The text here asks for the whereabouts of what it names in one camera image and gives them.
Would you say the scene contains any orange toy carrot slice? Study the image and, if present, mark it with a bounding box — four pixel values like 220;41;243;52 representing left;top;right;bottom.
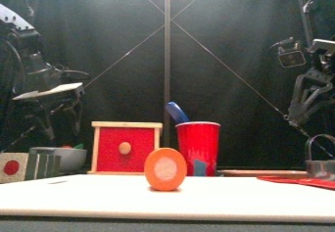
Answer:
142;147;188;192

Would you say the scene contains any small toy food in bowl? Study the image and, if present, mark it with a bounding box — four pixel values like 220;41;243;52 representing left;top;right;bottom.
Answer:
58;143;85;150

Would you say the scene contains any gray bowl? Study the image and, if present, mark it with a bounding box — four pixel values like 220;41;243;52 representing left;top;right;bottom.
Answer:
29;146;89;173

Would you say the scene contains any red wooden drawer box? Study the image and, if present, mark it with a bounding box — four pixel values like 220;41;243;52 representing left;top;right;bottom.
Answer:
89;121;164;175

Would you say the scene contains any white block with red dot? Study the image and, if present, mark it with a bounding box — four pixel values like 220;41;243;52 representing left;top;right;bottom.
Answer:
0;152;30;184

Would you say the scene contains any wooden tray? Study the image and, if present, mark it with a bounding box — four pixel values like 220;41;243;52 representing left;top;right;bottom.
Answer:
216;168;308;178

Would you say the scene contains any red cloth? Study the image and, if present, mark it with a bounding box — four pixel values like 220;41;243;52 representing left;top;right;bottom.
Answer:
256;175;335;191

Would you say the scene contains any red plastic cup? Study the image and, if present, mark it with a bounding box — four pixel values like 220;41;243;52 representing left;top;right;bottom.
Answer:
174;121;222;177

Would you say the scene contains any white cutting board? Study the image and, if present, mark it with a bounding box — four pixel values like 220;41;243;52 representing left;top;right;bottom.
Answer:
0;173;335;224

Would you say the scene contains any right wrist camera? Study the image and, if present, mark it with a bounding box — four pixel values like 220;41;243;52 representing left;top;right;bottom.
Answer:
271;37;307;70

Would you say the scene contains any metal pot with handle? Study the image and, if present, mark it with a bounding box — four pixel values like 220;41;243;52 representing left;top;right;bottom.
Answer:
303;133;335;182

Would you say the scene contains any blue spoon handle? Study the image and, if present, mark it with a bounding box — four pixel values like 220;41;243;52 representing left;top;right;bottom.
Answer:
166;101;190;124

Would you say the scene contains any vertical metal frame pole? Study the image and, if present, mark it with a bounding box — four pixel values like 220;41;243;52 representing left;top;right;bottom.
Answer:
162;0;172;148

